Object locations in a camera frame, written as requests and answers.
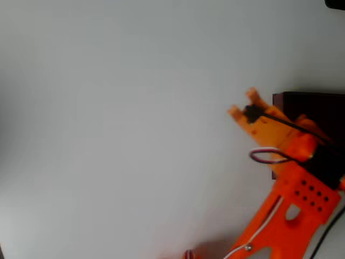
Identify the small dark toy figure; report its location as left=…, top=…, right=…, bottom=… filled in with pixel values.
left=243, top=104, right=264, bottom=124

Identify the dark red box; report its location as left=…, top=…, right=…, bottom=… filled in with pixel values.
left=271, top=91, right=345, bottom=181

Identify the black object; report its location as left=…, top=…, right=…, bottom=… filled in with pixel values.
left=325, top=0, right=345, bottom=11

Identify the thin black cable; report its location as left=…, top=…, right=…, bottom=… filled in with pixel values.
left=261, top=112, right=334, bottom=144

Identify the red white black wire loop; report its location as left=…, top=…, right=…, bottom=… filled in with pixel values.
left=249, top=147, right=299, bottom=165

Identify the black power cable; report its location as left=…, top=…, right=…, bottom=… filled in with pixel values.
left=309, top=206, right=345, bottom=259

